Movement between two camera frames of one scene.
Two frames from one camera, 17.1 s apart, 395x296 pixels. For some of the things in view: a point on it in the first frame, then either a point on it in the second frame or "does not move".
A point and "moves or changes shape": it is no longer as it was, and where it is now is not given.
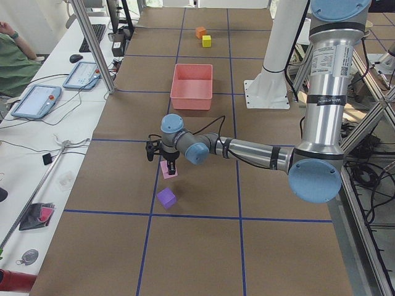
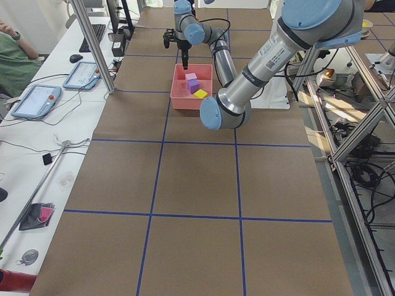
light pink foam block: [165, 168] -> [191, 76]
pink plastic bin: [192, 87] does not move
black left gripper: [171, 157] -> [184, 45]
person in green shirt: [18, 65] does not move
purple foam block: [167, 197] -> [193, 85]
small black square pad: [47, 158] does not move
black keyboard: [99, 29] does not move
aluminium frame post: [86, 25] does not move
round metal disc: [28, 258] does not move
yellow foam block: [206, 40] moves or changes shape
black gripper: [153, 145] -> [170, 36]
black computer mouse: [75, 58] does not move
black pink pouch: [38, 216] does not move
